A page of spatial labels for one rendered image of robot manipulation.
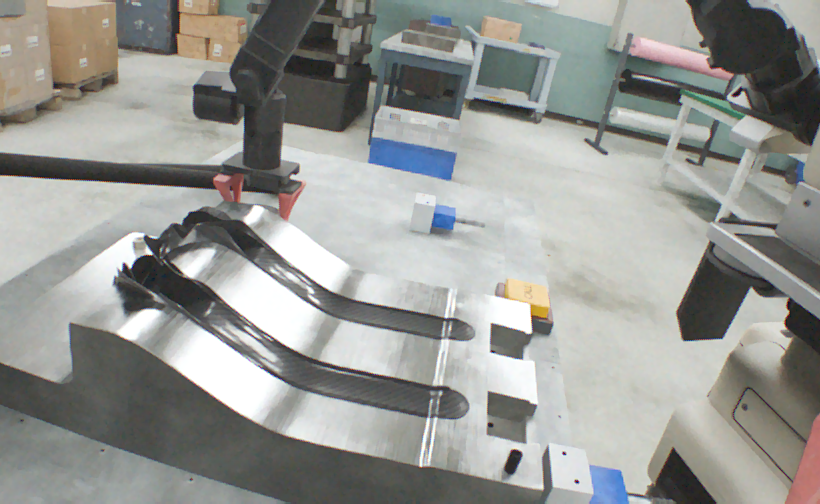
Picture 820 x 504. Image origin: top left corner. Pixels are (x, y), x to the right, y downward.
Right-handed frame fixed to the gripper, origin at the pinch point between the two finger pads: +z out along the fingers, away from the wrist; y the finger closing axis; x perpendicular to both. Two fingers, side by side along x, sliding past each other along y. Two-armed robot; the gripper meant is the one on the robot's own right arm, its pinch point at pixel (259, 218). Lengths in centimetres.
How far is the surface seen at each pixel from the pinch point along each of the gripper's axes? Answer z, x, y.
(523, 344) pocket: -4.7, 23.8, -39.3
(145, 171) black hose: -6.1, 4.8, 16.7
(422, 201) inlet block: -2.4, -14.9, -23.6
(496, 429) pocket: -4, 36, -37
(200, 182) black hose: -2.9, -2.2, 11.4
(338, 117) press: 72, -341, 76
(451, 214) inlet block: -1.1, -15.2, -29.0
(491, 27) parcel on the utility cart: -11, -554, -31
